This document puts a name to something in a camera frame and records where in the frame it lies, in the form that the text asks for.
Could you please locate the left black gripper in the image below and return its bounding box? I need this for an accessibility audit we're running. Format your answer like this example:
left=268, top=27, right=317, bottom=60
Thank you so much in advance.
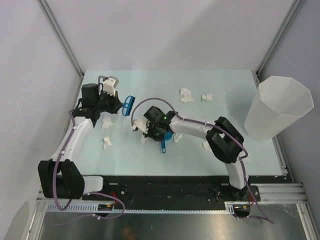
left=95, top=88, right=123, bottom=115

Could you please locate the blue dustpan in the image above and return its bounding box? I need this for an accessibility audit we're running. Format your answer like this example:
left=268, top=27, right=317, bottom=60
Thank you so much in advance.
left=160, top=132, right=173, bottom=154

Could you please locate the blue hand brush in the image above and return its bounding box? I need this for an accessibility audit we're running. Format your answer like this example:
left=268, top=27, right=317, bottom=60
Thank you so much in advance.
left=122, top=95, right=136, bottom=117

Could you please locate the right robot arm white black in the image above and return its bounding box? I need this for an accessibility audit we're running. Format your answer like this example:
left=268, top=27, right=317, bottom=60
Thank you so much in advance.
left=134, top=106, right=249, bottom=201

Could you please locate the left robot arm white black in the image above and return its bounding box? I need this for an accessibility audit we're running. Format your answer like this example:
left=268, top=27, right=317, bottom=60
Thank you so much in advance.
left=37, top=77, right=123, bottom=200

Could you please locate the paper scrap centre back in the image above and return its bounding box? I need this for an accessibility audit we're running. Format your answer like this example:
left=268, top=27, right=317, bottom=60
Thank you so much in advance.
left=140, top=135, right=148, bottom=143

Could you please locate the paper scrap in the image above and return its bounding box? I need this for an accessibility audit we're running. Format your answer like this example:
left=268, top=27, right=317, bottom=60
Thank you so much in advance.
left=202, top=141, right=212, bottom=152
left=140, top=135, right=148, bottom=143
left=173, top=133, right=184, bottom=143
left=201, top=93, right=213, bottom=102
left=179, top=87, right=195, bottom=103
left=103, top=136, right=112, bottom=149
left=101, top=117, right=114, bottom=130

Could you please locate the paper scrap front right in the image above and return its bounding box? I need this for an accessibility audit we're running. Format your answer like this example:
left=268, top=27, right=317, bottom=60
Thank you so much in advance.
left=173, top=133, right=184, bottom=143

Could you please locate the paper scrap left front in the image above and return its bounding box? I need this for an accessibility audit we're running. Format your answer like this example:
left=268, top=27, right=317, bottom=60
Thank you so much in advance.
left=103, top=136, right=112, bottom=149

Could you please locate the paper scrap back middle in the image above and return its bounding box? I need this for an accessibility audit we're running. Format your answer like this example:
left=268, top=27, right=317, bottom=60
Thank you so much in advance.
left=179, top=87, right=195, bottom=103

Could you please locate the paper scrap far right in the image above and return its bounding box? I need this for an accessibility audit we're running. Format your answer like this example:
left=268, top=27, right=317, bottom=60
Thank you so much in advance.
left=202, top=141, right=212, bottom=152

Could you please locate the paper scrap back right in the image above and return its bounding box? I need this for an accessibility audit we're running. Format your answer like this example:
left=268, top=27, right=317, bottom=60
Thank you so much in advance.
left=201, top=93, right=213, bottom=102

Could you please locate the white translucent waste bin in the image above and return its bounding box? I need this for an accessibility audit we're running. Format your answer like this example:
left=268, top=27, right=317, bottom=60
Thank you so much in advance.
left=243, top=75, right=314, bottom=141

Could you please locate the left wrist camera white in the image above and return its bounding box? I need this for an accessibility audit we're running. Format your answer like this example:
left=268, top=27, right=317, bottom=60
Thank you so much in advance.
left=102, top=76, right=119, bottom=96

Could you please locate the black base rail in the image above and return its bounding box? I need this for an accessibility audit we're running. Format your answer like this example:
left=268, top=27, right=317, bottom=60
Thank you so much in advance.
left=81, top=174, right=262, bottom=211

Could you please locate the left aluminium frame post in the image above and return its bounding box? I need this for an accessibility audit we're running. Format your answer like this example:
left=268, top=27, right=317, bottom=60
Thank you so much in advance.
left=37, top=0, right=84, bottom=80

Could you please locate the aluminium frame post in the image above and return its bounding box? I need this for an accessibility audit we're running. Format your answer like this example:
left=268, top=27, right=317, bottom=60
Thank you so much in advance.
left=37, top=0, right=84, bottom=80
left=255, top=0, right=305, bottom=78

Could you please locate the white slotted cable duct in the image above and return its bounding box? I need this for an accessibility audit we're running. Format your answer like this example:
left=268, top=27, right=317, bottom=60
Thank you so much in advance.
left=46, top=201, right=237, bottom=215

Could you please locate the aluminium frame rail right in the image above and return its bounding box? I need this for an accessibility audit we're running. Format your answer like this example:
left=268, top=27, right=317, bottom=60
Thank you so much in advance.
left=254, top=183, right=309, bottom=205

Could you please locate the right aluminium frame post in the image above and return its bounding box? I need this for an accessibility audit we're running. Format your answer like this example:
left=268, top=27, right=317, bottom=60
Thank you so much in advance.
left=255, top=0, right=305, bottom=78

